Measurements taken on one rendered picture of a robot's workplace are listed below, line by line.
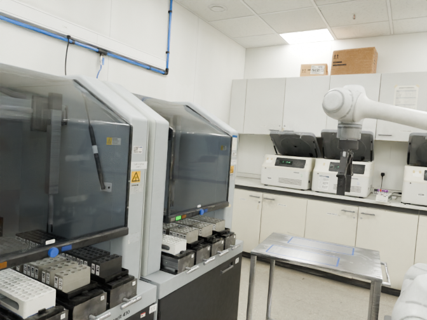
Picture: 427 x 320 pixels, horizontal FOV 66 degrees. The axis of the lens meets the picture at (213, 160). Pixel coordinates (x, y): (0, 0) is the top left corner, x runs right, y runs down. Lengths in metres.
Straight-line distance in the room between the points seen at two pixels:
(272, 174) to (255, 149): 0.85
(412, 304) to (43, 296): 1.09
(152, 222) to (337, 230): 2.51
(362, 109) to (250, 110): 3.14
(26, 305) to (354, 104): 1.19
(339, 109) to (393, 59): 3.19
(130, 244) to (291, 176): 2.59
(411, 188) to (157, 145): 2.66
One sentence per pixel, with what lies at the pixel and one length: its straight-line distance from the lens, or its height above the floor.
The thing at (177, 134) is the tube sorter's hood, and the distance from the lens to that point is 1.58.
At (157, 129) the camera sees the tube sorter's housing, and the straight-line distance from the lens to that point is 1.48.
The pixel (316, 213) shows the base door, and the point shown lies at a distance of 3.73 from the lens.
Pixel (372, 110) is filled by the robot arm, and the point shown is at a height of 1.50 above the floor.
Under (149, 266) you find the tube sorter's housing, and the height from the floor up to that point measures 0.78.
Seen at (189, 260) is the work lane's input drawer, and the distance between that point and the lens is 1.68.
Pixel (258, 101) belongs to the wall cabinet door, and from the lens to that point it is 4.26.
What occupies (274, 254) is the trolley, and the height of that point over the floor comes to 0.82.
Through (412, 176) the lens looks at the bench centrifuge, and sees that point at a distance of 3.62.
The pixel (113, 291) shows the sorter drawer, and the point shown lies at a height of 0.80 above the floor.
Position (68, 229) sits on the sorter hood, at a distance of 1.22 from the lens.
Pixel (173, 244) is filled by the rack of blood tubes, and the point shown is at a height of 0.86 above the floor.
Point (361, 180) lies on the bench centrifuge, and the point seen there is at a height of 1.08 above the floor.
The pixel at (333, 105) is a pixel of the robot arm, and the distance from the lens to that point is 1.19.
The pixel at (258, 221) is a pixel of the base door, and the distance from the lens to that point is 3.96.
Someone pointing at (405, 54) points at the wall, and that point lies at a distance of 4.36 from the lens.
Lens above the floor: 1.36
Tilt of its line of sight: 3 degrees down
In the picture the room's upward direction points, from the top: 4 degrees clockwise
